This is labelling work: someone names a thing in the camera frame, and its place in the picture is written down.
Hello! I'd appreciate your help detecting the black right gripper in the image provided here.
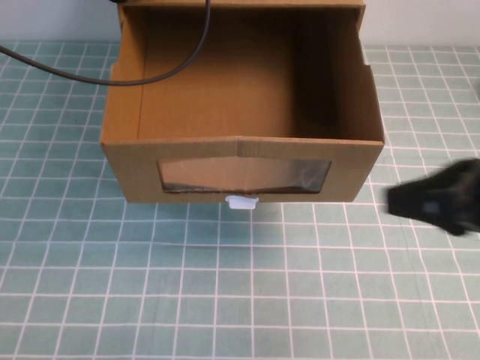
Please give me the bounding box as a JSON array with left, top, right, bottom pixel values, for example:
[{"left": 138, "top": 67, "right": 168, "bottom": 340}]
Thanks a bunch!
[{"left": 386, "top": 157, "right": 480, "bottom": 238}]

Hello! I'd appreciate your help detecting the white plastic drawer handle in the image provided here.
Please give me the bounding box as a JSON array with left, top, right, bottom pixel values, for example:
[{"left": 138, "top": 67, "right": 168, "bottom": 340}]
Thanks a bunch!
[{"left": 224, "top": 194, "right": 260, "bottom": 212}]

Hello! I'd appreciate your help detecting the cardboard drawer with window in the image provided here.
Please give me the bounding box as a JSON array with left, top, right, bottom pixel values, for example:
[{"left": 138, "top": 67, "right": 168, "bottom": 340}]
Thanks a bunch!
[{"left": 99, "top": 5, "right": 386, "bottom": 206}]

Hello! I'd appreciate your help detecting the black cable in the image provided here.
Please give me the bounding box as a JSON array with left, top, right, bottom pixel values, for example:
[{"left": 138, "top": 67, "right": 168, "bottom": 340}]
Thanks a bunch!
[{"left": 0, "top": 0, "right": 212, "bottom": 87}]

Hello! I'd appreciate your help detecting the green checkered tablecloth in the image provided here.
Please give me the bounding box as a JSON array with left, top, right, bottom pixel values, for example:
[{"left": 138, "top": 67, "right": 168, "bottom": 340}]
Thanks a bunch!
[{"left": 0, "top": 40, "right": 480, "bottom": 360}]

